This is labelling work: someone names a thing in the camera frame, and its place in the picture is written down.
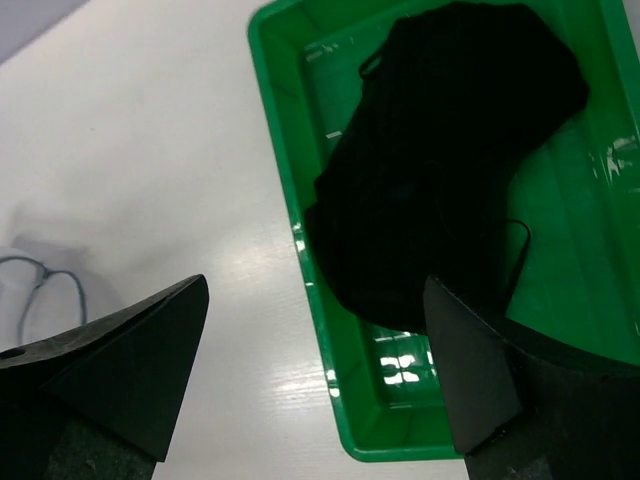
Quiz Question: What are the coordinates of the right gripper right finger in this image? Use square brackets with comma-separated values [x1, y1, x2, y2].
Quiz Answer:
[423, 277, 639, 479]

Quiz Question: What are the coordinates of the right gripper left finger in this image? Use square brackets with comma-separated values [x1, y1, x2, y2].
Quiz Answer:
[1, 275, 208, 479]

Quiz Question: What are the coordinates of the white mesh laundry bag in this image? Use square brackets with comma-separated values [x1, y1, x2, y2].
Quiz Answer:
[1, 239, 124, 351]

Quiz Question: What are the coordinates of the green plastic tray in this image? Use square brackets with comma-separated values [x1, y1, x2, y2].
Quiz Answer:
[248, 1, 639, 462]

